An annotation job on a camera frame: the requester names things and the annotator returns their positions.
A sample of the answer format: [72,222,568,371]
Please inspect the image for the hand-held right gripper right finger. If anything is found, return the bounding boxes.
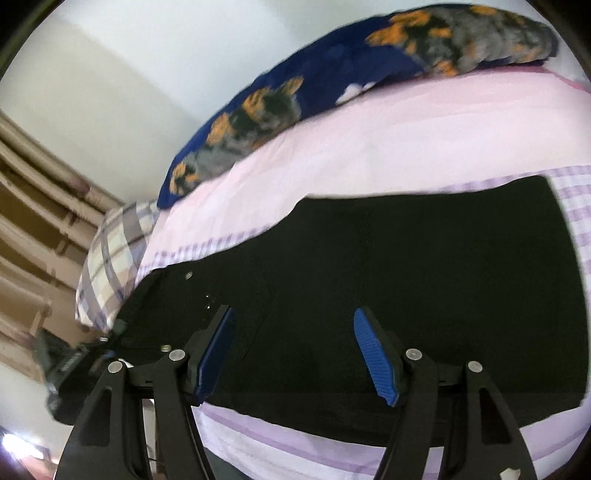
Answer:
[353,307,539,480]

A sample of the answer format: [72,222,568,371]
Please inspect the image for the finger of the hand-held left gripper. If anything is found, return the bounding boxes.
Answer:
[95,318,128,366]

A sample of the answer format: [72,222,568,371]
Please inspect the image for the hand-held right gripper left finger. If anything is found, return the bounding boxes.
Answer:
[55,304,236,480]

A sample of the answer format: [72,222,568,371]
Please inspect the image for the black pants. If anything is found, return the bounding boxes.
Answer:
[51,175,591,435]

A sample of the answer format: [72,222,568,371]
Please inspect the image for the plaid pillow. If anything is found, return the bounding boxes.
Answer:
[75,199,162,330]

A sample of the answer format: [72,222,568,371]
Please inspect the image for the beige rattan headboard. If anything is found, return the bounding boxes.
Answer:
[0,108,125,384]

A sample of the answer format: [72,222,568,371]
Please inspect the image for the purple striped bedsheet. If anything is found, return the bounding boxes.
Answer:
[111,65,591,480]

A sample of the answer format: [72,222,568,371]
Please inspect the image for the navy orange patterned pillow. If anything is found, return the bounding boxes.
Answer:
[157,4,559,210]

